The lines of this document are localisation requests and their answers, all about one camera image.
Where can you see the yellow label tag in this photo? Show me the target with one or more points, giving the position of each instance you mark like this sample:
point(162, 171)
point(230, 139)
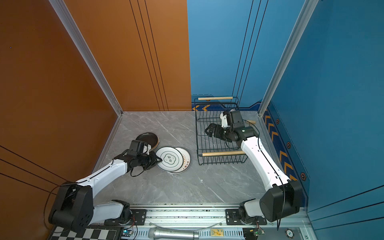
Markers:
point(217, 233)

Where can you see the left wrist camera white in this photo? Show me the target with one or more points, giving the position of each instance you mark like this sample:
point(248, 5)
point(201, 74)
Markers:
point(139, 148)

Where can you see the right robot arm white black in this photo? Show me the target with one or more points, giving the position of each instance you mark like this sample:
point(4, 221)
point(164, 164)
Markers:
point(283, 196)

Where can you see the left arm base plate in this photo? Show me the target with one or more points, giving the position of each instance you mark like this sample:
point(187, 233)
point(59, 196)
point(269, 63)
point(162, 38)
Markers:
point(135, 217)

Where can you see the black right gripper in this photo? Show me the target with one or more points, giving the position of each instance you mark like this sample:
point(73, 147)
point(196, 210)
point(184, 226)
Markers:
point(218, 127)

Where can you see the white plate row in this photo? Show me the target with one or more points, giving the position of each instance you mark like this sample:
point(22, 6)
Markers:
point(172, 159)
point(186, 160)

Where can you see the wooden mallet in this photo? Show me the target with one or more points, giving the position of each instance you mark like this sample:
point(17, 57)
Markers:
point(251, 122)

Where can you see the black wire dish rack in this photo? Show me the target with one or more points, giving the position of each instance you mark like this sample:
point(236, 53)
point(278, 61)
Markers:
point(213, 146)

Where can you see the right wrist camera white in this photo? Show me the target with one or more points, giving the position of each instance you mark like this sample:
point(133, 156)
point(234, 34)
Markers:
point(231, 119)

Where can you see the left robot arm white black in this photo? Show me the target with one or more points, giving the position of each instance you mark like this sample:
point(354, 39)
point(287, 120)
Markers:
point(74, 208)

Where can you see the checkerboard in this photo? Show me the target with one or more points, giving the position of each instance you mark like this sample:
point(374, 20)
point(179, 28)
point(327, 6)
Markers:
point(87, 234)

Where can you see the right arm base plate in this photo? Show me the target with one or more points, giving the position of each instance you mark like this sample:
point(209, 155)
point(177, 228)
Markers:
point(233, 217)

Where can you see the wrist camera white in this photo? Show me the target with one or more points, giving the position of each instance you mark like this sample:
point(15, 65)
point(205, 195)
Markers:
point(139, 148)
point(231, 119)

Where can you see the green circuit board left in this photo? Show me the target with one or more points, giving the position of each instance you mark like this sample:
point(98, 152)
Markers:
point(127, 233)

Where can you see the black plate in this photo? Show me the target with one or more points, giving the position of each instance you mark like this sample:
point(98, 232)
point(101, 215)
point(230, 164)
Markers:
point(150, 138)

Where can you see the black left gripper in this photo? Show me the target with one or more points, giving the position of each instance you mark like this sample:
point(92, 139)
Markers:
point(153, 155)

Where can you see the silver microphone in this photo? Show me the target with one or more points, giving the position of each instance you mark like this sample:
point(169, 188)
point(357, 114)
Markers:
point(163, 233)

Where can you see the circuit board right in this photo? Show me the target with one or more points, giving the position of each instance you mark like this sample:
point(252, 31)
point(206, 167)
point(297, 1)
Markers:
point(252, 234)

